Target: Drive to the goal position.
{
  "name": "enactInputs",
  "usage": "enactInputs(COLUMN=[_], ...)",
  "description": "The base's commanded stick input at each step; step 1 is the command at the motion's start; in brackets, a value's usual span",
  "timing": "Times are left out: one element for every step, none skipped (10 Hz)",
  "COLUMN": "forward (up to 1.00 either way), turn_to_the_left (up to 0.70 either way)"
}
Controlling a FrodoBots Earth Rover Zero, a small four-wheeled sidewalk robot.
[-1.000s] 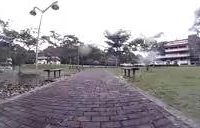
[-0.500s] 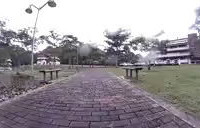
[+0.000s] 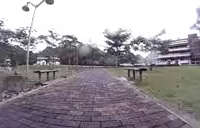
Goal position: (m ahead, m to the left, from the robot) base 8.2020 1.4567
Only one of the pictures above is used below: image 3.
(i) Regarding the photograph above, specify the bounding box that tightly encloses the low concrete block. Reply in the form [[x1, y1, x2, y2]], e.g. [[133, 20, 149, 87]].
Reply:
[[3, 74, 29, 91]]

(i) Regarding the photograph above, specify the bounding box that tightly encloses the row of trees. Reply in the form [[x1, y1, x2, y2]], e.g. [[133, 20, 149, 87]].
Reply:
[[0, 14, 171, 68]]

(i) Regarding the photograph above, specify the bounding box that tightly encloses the wide grass lawn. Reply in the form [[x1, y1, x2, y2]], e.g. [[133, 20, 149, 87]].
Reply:
[[104, 64, 200, 125]]

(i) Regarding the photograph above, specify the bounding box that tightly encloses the multi-storey building with white floors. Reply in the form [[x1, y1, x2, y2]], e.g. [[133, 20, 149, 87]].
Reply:
[[154, 32, 200, 66]]

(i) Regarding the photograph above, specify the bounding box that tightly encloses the street lamp with two heads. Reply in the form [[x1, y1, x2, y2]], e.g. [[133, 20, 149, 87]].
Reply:
[[21, 0, 55, 78]]

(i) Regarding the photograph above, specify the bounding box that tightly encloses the small white building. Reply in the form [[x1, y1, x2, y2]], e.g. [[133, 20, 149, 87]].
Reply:
[[36, 56, 61, 66]]

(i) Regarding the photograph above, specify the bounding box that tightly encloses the grass field beside lamp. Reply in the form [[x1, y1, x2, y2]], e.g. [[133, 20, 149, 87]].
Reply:
[[0, 64, 79, 84]]

